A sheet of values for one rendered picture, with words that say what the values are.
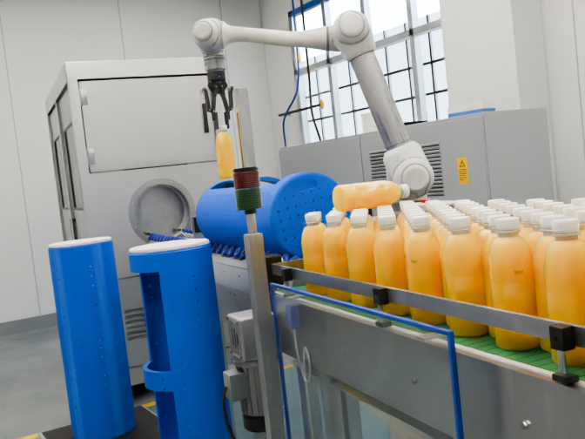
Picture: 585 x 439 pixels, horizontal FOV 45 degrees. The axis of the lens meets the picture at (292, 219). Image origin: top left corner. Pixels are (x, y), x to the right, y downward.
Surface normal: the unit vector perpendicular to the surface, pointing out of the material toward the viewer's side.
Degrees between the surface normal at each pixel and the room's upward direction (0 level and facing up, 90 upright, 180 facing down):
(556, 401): 90
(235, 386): 90
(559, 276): 90
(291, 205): 90
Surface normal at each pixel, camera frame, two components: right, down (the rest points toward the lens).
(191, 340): 0.43, 0.01
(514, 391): -0.91, 0.13
